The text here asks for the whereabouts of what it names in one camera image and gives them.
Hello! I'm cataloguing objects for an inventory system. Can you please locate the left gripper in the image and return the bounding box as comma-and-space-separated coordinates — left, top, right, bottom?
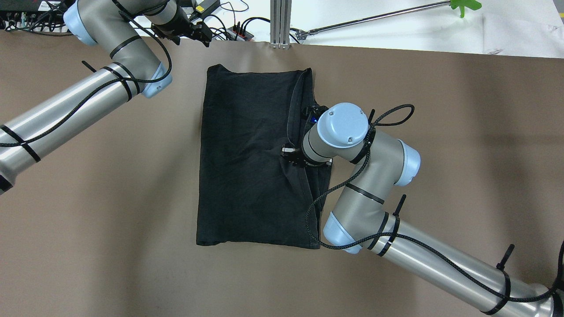
151, 7, 213, 48

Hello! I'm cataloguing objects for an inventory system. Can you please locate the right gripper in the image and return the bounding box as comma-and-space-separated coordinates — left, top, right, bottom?
281, 147, 333, 168

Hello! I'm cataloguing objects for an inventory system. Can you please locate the black graphic t-shirt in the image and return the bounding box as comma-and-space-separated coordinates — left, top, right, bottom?
196, 64, 332, 250

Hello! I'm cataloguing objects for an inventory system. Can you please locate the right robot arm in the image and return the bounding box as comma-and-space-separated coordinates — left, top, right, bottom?
280, 103, 563, 317

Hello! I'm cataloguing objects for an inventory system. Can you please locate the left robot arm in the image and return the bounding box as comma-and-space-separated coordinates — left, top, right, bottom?
0, 0, 213, 193

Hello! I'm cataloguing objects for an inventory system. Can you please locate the black power adapter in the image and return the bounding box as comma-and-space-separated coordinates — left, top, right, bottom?
190, 0, 220, 20

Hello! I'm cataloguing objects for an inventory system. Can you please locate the red black usb hub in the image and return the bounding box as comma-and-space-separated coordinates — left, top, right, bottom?
227, 25, 255, 41

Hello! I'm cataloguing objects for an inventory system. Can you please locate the metal rod with green clip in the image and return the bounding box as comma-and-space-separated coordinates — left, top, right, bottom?
293, 0, 482, 41

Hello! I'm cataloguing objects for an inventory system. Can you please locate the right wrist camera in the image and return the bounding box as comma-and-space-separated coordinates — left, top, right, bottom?
301, 104, 329, 128

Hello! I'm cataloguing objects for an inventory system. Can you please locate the aluminium frame post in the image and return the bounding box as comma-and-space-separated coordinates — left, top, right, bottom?
270, 0, 292, 50

